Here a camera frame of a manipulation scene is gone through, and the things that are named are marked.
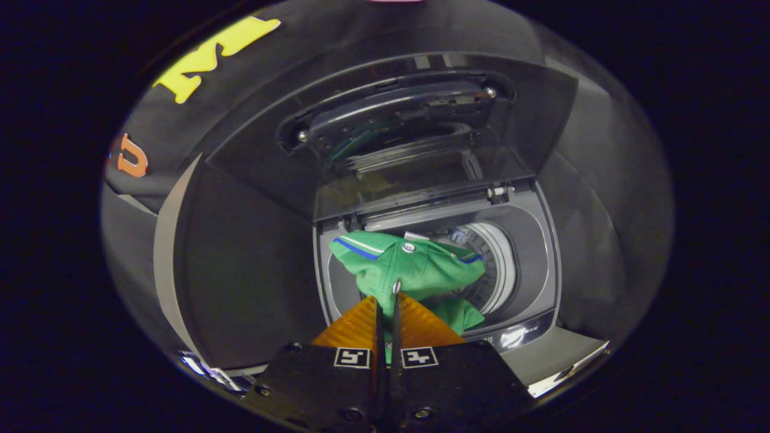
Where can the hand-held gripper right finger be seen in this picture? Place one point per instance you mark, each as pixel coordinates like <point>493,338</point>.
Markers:
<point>445,385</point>

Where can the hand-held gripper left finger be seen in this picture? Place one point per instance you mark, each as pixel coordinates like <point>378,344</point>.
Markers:
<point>337,385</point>

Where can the green polo shirt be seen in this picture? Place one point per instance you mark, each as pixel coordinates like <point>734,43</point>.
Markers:
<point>415,270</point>

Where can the dark washing machine lid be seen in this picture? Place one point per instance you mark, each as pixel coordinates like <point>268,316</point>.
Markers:
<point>252,150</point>

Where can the white and blue object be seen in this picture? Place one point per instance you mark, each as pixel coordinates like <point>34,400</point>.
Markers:
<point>207,370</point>

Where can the grey cabinet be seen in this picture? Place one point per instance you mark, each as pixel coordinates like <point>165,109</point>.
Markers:
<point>240,270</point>

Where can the black backdrop cloth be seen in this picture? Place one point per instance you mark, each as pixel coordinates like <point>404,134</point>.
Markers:
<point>607,198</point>

